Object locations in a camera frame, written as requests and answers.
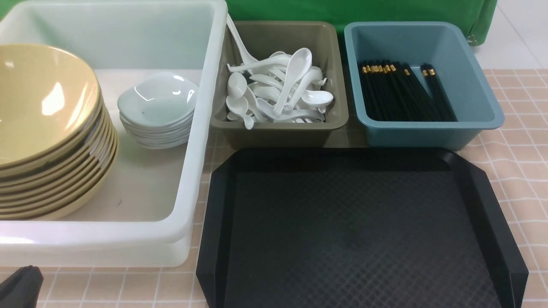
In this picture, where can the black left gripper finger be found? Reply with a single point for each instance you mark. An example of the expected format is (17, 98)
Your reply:
(21, 289)

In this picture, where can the white square sauce dish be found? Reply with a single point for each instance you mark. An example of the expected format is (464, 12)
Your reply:
(162, 100)

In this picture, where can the yellow noodle bowl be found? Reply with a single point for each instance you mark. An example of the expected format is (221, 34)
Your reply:
(48, 97)

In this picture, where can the white soup spoon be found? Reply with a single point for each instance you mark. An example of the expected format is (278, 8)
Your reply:
(298, 66)

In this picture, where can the large white plastic tub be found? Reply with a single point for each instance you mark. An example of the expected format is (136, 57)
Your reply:
(142, 214)

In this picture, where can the stack of yellow bowls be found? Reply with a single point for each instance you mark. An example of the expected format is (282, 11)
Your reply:
(55, 155)

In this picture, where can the stack of white sauce dishes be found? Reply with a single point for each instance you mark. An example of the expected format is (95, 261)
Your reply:
(160, 138)

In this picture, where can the black serving tray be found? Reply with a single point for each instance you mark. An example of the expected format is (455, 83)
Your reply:
(356, 228)

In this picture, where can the pile of white soup spoons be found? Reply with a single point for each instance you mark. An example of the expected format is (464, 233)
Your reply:
(255, 86)

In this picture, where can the olive green spoon bin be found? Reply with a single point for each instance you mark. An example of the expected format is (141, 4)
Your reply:
(262, 38)

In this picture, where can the bundle of black chopsticks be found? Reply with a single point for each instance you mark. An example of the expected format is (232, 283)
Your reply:
(393, 92)

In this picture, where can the blue chopstick bin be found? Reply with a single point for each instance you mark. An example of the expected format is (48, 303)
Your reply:
(417, 42)

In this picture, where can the pink checkered tablecloth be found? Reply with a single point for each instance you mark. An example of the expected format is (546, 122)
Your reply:
(514, 158)

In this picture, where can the green cloth backdrop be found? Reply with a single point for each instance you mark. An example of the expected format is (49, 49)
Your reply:
(473, 17)

